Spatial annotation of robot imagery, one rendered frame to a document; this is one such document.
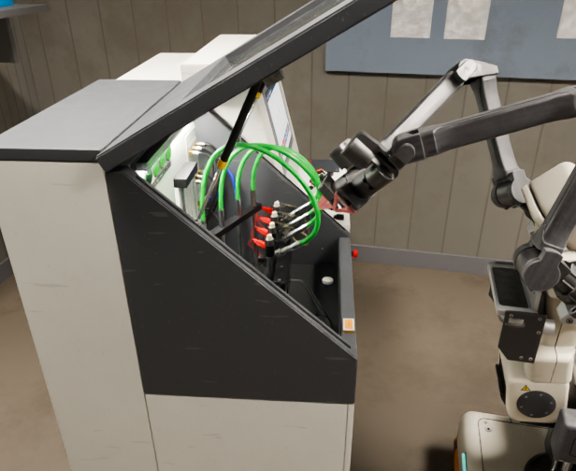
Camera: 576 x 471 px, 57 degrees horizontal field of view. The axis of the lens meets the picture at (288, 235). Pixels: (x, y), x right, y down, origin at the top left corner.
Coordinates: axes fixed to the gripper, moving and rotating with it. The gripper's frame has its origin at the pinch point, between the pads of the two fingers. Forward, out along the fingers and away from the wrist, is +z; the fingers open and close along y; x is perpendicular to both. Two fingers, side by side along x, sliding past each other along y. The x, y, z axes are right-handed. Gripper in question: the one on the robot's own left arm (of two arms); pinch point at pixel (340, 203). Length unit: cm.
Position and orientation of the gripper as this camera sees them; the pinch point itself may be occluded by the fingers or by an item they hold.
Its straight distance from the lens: 134.1
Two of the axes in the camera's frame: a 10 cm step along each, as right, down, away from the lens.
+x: 6.6, 7.5, 0.3
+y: -6.1, 5.6, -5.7
